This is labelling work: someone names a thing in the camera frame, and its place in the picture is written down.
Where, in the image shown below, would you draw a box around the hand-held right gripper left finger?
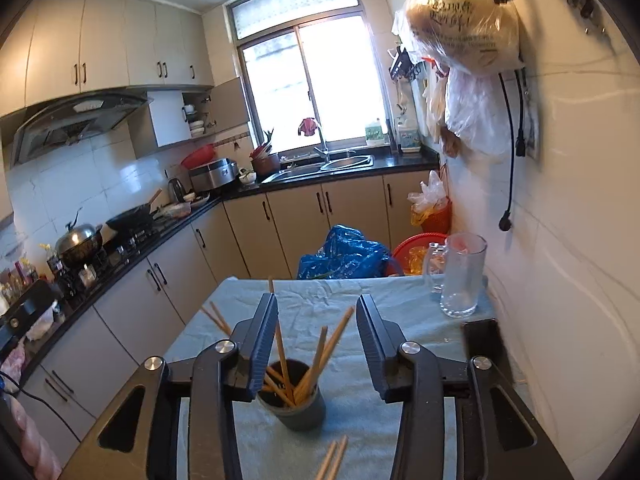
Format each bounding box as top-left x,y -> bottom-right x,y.
60,292 -> 279,480

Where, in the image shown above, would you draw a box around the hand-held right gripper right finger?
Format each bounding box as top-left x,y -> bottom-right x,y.
356,294 -> 576,480

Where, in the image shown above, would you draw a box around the bunch of wooden chopsticks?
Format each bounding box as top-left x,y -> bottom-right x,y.
261,276 -> 356,409

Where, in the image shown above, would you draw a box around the dark grey perforated chopstick holder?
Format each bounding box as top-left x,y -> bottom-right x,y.
257,359 -> 327,432

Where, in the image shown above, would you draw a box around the teal tablecloth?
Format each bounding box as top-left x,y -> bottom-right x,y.
164,275 -> 542,480

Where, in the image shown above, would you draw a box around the blue plastic bag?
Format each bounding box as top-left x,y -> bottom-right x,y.
297,225 -> 392,281

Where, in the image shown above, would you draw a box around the red plastic basket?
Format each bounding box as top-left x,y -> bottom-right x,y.
390,232 -> 451,277

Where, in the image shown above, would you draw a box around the black smartphone in brown case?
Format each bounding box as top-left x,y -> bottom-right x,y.
461,318 -> 521,392

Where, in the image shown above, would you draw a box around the clear glass pitcher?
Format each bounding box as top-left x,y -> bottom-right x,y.
424,233 -> 489,319

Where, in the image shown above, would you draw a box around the beige lower kitchen cabinets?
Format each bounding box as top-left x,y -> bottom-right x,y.
15,166 -> 442,463

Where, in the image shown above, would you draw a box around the beige kitchen cabinets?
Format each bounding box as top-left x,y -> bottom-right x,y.
15,166 -> 442,463
0,0 -> 217,117

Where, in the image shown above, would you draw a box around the orange bin with plastic bags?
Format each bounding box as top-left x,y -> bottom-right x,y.
407,170 -> 454,235

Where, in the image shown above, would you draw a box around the black gas stove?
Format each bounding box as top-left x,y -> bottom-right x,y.
94,219 -> 177,262

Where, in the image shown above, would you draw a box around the black kitchen countertop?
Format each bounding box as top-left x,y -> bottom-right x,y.
0,152 -> 441,376

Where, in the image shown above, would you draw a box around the steel rice cooker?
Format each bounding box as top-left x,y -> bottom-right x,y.
188,157 -> 240,194

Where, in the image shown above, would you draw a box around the brown clay pot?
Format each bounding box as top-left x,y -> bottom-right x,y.
250,152 -> 282,177

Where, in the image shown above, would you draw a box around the black wok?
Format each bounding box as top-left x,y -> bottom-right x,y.
105,188 -> 164,231

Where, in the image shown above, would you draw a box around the steel kitchen sink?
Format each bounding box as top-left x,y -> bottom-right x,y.
262,153 -> 375,184

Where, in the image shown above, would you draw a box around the red plastic basin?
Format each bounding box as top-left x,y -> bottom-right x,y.
180,143 -> 217,171

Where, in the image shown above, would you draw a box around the chrome sink faucet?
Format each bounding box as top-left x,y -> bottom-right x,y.
313,126 -> 331,164

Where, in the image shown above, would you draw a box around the dish soap bottle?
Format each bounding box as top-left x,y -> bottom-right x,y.
364,118 -> 387,149

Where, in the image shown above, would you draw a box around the steel pot with lid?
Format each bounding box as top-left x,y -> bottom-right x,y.
54,207 -> 105,269

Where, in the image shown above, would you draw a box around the open shelf with dishes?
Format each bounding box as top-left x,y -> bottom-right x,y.
180,91 -> 222,139

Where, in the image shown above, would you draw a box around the black box appliance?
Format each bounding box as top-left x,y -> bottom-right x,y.
0,280 -> 62,342

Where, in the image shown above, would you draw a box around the pink cloth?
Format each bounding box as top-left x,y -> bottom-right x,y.
0,345 -> 63,480

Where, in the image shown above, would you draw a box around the white hanging plastic bag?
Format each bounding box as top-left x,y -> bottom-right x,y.
444,67 -> 517,159

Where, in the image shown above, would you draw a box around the kitchen window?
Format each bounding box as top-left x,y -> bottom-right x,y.
224,0 -> 397,155

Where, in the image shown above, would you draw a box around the steel range hood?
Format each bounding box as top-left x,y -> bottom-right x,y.
10,87 -> 154,169

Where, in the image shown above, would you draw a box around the hanging bag with yellow contents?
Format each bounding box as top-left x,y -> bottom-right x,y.
403,0 -> 527,79

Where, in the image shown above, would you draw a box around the beige upper kitchen cabinets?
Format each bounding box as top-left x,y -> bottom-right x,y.
0,0 -> 217,117

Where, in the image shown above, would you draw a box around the black power plug with cable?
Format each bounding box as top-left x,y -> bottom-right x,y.
498,72 -> 517,234

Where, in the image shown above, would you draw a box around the short black plug cable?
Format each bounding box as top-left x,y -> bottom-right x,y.
514,69 -> 530,159

